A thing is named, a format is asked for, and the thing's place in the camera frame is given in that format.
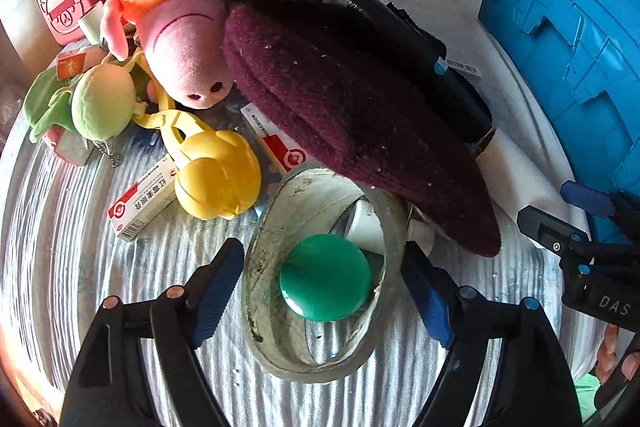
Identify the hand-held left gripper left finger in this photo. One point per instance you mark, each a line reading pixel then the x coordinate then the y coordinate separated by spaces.
pixel 220 292

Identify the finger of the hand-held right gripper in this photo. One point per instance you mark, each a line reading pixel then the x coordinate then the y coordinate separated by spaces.
pixel 587 198
pixel 542 224

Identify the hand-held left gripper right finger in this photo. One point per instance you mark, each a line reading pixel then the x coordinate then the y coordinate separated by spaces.
pixel 425 302

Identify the white paper roll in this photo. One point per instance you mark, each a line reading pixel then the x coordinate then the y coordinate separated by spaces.
pixel 525 182

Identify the grey tape roll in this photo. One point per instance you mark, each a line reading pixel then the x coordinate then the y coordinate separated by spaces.
pixel 262 267

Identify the blue plastic crate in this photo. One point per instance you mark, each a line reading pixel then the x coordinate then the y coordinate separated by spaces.
pixel 565 7

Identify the maroon knit beret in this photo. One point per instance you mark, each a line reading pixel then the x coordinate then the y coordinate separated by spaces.
pixel 350 107

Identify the person's right hand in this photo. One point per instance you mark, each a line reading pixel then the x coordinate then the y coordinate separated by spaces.
pixel 612 349

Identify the white plastic bottle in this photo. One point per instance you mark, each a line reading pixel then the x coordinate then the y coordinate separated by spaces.
pixel 367 229

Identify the green round lid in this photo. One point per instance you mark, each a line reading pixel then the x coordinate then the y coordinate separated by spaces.
pixel 325 279

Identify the yellow plastic toy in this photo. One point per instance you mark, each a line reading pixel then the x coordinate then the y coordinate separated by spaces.
pixel 215 177

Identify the red white medicine box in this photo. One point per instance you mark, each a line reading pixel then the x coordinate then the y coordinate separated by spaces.
pixel 277 147
pixel 142 202

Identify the dark cylindrical case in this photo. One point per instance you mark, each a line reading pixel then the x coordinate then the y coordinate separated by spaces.
pixel 465 107

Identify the grey striped tablecloth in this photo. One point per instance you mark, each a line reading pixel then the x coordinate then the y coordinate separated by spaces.
pixel 75 232

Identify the small white barcode box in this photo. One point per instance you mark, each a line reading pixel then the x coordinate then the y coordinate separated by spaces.
pixel 465 68

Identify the red packet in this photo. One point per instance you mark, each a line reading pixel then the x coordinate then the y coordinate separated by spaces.
pixel 65 147

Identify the green plush toy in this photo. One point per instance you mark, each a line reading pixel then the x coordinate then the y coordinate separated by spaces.
pixel 102 102

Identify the black marker pen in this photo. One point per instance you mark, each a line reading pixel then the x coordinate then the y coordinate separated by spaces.
pixel 390 19

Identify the orange pink plush toy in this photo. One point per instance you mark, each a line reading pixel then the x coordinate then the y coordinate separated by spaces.
pixel 185 37

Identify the small reddish box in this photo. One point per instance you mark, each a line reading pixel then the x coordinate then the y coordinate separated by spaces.
pixel 70 64

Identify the white tube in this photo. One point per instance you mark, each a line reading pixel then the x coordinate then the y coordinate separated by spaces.
pixel 91 26

